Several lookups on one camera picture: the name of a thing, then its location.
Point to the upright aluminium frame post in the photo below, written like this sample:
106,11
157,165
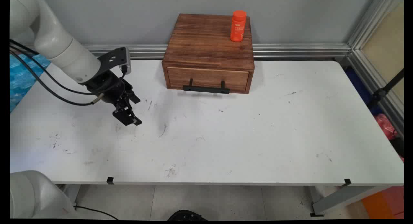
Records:
364,22

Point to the white table leg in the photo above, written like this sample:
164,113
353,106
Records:
348,196

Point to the red plastic bag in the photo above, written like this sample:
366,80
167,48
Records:
385,125

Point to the slanted aluminium side rail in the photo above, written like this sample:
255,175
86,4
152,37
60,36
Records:
380,91

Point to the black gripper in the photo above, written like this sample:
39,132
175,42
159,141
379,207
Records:
106,86

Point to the orange plastic bottle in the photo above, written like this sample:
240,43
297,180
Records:
238,27

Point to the black round floor object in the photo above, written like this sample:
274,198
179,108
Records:
187,216

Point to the brown wooden drawer cabinet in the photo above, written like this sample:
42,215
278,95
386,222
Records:
206,40

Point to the blue patterned sheet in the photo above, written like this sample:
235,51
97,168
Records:
21,78

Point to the dark blue object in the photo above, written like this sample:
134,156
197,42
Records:
359,88

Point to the long horizontal aluminium rail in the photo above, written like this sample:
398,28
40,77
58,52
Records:
297,50

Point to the orange object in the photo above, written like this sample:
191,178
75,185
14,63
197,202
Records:
385,203

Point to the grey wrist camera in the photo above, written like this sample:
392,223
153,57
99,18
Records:
128,59

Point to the black stand rod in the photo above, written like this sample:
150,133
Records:
385,89

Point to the black tape tab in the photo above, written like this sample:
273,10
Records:
347,182
110,180

